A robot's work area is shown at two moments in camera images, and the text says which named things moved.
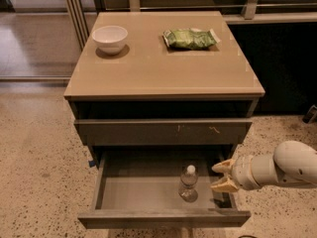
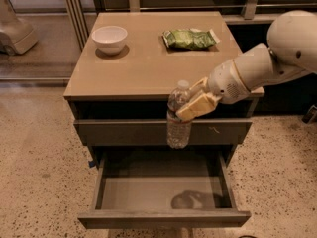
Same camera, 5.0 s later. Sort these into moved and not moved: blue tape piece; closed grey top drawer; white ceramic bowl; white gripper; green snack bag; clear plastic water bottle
Moved: clear plastic water bottle; white gripper
Not moved: closed grey top drawer; blue tape piece; green snack bag; white ceramic bowl
